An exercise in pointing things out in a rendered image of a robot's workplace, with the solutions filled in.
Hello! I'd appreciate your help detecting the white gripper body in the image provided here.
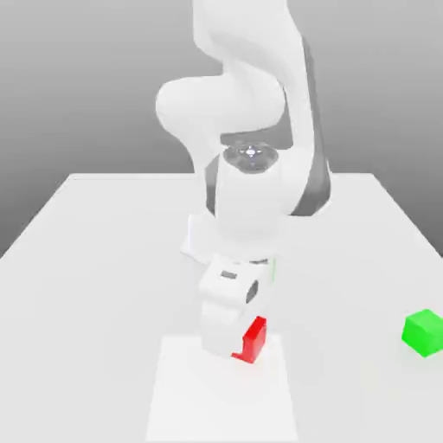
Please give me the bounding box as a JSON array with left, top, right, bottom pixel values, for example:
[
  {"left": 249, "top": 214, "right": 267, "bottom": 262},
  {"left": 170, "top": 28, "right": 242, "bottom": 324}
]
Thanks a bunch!
[{"left": 199, "top": 299, "right": 259, "bottom": 360}]

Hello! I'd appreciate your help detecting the small green cube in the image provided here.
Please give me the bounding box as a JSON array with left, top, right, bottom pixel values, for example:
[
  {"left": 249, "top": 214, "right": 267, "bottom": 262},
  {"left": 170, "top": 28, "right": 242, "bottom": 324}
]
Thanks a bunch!
[{"left": 401, "top": 308, "right": 443, "bottom": 358}]

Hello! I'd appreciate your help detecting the small red cube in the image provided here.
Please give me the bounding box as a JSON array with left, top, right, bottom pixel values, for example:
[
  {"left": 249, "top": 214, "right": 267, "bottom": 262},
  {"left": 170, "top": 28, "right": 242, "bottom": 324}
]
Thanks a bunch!
[{"left": 230, "top": 315, "right": 268, "bottom": 365}]

